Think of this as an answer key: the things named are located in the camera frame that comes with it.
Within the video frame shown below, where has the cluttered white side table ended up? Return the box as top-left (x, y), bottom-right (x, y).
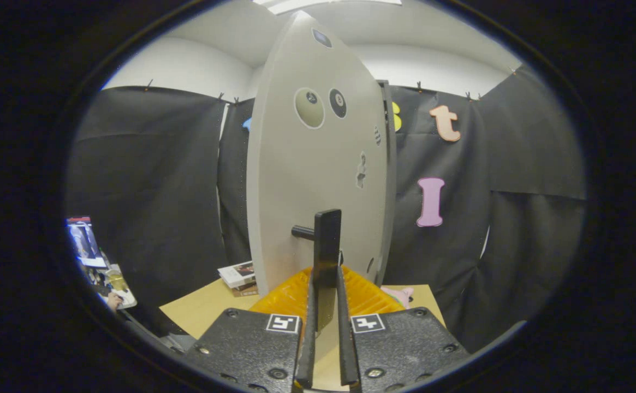
top-left (86, 265), bottom-right (138, 311)

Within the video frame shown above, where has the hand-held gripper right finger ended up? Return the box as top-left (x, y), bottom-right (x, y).
top-left (335, 265), bottom-right (471, 393)

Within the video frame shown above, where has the black backdrop cloth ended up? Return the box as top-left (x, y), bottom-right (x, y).
top-left (66, 65), bottom-right (589, 350)

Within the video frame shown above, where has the grey shoe cabinet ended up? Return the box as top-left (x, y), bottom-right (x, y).
top-left (377, 80), bottom-right (399, 285)

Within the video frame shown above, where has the green and pink plush toy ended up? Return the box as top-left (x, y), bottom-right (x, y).
top-left (381, 285), bottom-right (415, 309)

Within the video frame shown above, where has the grey shoe cabinet door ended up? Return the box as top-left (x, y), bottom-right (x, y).
top-left (246, 10), bottom-right (389, 298)

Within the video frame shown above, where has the colourful wall poster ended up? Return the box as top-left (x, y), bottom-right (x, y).
top-left (67, 216), bottom-right (109, 269)

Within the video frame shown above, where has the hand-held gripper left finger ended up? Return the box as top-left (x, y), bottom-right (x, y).
top-left (183, 266), bottom-right (319, 393)

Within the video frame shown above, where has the large ceiling light panel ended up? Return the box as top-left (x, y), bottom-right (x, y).
top-left (252, 0), bottom-right (403, 15)

